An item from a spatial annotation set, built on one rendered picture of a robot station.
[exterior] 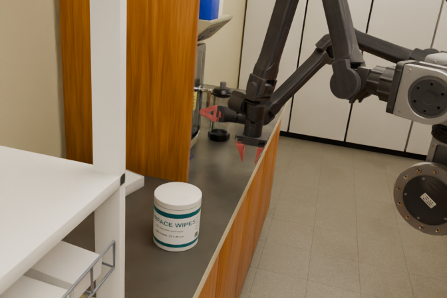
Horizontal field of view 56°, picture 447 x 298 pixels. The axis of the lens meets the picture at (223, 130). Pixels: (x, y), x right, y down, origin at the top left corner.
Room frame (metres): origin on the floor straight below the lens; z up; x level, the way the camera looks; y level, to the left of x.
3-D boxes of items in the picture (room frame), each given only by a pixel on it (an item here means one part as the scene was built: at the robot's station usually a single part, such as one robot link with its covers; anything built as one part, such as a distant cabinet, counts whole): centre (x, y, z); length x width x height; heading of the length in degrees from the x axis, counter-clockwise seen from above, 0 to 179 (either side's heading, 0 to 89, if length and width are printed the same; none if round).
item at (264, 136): (1.26, -0.09, 1.21); 0.10 x 0.07 x 0.07; 79
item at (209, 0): (1.52, 0.11, 1.56); 0.10 x 0.10 x 0.09; 77
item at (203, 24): (1.61, 0.10, 1.46); 0.32 x 0.12 x 0.10; 167
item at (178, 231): (1.03, 0.11, 1.02); 0.13 x 0.13 x 0.15
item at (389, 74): (1.00, -0.38, 1.45); 0.09 x 0.08 x 0.12; 135
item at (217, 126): (1.85, 0.02, 1.06); 0.11 x 0.11 x 0.21
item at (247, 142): (1.26, -0.10, 1.14); 0.07 x 0.07 x 0.09; 79
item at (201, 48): (1.62, 0.14, 1.19); 0.30 x 0.01 x 0.40; 166
